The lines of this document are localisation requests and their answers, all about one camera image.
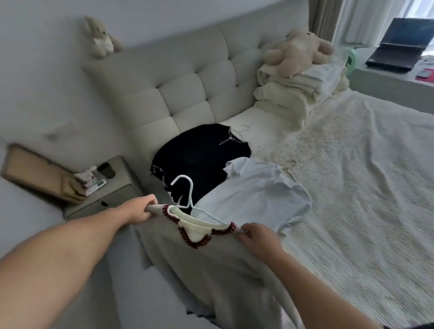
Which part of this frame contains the grey tufted headboard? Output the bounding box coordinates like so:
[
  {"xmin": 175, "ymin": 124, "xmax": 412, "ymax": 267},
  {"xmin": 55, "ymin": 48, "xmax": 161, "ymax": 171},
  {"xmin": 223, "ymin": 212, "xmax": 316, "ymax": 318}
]
[{"xmin": 81, "ymin": 0, "xmax": 310, "ymax": 190}]

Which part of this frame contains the beige curtain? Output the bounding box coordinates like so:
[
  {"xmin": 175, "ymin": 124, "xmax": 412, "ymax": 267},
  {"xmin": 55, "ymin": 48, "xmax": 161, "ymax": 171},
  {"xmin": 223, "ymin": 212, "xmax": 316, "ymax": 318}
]
[{"xmin": 307, "ymin": 0, "xmax": 345, "ymax": 43}]

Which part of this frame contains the person's right hand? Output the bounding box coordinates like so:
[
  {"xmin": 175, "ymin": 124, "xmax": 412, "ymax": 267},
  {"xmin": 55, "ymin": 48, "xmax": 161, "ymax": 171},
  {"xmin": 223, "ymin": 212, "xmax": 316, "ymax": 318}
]
[{"xmin": 236, "ymin": 222, "xmax": 289, "ymax": 262}]

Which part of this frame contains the black laptop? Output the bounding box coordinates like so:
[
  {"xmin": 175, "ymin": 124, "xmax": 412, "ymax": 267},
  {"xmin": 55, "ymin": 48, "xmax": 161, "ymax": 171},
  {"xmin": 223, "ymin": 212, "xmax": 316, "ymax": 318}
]
[{"xmin": 365, "ymin": 17, "xmax": 434, "ymax": 73}]

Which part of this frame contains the black cup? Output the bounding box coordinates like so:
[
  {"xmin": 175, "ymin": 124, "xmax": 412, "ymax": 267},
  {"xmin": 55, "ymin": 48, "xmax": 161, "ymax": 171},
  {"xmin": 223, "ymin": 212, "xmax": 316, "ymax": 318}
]
[{"xmin": 97, "ymin": 162, "xmax": 116, "ymax": 179}]

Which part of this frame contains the stack of white bedding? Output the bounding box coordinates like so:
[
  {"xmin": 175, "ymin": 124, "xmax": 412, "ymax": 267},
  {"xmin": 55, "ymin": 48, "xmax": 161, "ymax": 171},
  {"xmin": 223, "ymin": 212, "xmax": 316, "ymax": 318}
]
[{"xmin": 253, "ymin": 51, "xmax": 350, "ymax": 131}]

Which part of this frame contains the black cardigan white trim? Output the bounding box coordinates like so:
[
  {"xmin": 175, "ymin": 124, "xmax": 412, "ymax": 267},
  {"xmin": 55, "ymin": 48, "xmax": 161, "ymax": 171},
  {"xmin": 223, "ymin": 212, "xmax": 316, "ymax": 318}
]
[{"xmin": 150, "ymin": 123, "xmax": 252, "ymax": 211}]

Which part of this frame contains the beige plush toy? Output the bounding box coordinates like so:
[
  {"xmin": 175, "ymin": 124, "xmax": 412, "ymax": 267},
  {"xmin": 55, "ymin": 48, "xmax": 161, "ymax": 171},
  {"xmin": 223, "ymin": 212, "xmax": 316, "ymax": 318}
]
[{"xmin": 263, "ymin": 28, "xmax": 335, "ymax": 78}]

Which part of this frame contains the light blue hanger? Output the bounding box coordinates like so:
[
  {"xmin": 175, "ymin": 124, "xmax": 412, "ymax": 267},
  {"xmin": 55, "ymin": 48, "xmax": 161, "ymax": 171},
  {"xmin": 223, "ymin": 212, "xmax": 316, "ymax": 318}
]
[{"xmin": 170, "ymin": 174, "xmax": 228, "ymax": 226}]

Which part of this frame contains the person's left forearm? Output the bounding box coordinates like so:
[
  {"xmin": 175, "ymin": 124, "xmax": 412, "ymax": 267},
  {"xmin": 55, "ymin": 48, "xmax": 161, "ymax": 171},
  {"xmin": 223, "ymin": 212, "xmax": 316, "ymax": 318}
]
[{"xmin": 0, "ymin": 207, "xmax": 136, "ymax": 329}]

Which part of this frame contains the white bay window ledge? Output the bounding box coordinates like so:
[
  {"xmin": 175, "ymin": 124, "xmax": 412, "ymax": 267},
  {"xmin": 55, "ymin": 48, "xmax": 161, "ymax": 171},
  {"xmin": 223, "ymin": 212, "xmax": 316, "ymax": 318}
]
[{"xmin": 347, "ymin": 46, "xmax": 434, "ymax": 116}]

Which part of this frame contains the person's right forearm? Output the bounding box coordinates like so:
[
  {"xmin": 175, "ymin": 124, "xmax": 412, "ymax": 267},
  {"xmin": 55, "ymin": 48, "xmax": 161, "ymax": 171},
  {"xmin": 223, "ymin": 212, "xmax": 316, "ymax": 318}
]
[{"xmin": 268, "ymin": 252, "xmax": 384, "ymax": 329}]

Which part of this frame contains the bed with white bedspread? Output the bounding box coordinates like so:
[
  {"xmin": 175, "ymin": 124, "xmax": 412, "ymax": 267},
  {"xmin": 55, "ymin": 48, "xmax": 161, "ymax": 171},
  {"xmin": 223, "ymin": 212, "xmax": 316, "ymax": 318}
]
[{"xmin": 108, "ymin": 88, "xmax": 434, "ymax": 329}]

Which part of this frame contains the beige nightstand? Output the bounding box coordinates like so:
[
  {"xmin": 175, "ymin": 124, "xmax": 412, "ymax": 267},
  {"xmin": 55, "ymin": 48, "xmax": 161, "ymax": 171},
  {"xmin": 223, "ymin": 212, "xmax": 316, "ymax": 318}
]
[{"xmin": 63, "ymin": 155, "xmax": 146, "ymax": 221}]

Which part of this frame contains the white wire hanger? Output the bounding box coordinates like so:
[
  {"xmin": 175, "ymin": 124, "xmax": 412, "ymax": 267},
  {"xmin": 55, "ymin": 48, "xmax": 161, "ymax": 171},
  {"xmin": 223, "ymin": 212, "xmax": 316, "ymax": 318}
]
[{"xmin": 218, "ymin": 124, "xmax": 250, "ymax": 146}]

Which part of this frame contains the grey sweater red stitching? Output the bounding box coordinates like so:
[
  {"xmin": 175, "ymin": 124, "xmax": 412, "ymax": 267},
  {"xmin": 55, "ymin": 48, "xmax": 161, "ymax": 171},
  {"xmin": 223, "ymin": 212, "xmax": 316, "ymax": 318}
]
[{"xmin": 135, "ymin": 203, "xmax": 306, "ymax": 329}]

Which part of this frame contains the cream teddy bear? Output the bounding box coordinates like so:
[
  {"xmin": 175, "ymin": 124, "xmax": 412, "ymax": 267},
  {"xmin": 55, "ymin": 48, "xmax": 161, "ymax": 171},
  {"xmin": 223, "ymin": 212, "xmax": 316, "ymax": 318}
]
[{"xmin": 84, "ymin": 16, "xmax": 125, "ymax": 58}]

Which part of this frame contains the person's left hand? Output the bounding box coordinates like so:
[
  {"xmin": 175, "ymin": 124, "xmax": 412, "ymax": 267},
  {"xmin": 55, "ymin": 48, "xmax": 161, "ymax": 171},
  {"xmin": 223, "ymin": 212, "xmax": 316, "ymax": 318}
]
[{"xmin": 117, "ymin": 193, "xmax": 159, "ymax": 226}]

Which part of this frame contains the white sheer curtain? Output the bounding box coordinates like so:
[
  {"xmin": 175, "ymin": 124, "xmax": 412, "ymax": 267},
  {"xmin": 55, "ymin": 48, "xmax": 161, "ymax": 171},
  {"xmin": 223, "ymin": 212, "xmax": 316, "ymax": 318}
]
[{"xmin": 334, "ymin": 0, "xmax": 434, "ymax": 56}]

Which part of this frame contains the small green fan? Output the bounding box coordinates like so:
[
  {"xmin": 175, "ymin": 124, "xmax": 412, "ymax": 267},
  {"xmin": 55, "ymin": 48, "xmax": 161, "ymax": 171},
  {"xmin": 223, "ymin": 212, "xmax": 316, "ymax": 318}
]
[{"xmin": 344, "ymin": 47, "xmax": 357, "ymax": 74}]

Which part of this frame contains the white zip polo shirt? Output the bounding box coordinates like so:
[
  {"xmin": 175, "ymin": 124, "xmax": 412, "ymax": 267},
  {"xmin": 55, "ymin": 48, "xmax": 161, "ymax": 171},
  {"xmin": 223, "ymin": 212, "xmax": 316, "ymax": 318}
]
[{"xmin": 195, "ymin": 156, "xmax": 312, "ymax": 236}]

